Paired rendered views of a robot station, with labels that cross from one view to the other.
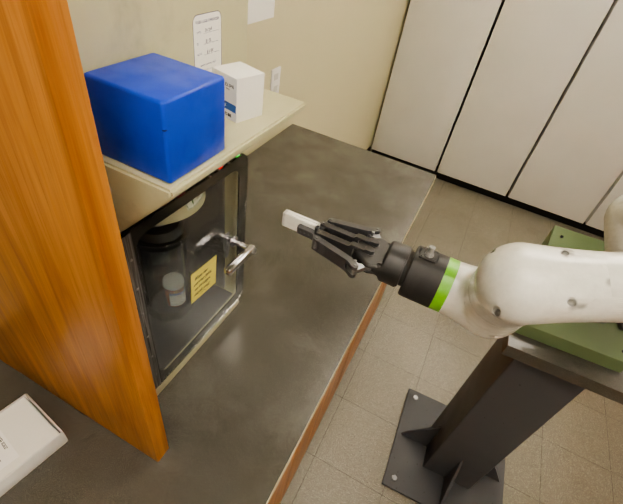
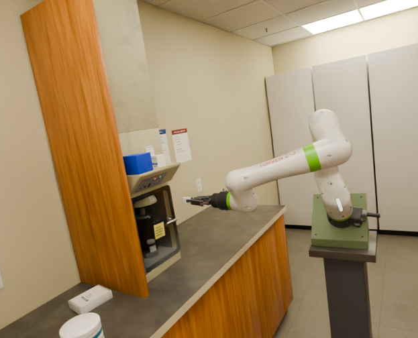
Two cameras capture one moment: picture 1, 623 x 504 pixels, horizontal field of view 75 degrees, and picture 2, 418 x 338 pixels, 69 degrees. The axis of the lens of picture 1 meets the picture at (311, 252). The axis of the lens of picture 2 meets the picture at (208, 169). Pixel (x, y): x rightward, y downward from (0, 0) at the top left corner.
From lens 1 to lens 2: 1.04 m
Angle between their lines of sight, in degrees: 35
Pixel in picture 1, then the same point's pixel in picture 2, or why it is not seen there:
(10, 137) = (108, 167)
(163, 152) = (137, 166)
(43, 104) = (115, 155)
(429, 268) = (223, 194)
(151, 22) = (135, 147)
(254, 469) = (182, 295)
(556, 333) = (329, 238)
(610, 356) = (357, 241)
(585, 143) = (404, 182)
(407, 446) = not seen: outside the picture
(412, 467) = not seen: outside the picture
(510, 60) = not seen: hidden behind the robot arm
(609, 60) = (386, 138)
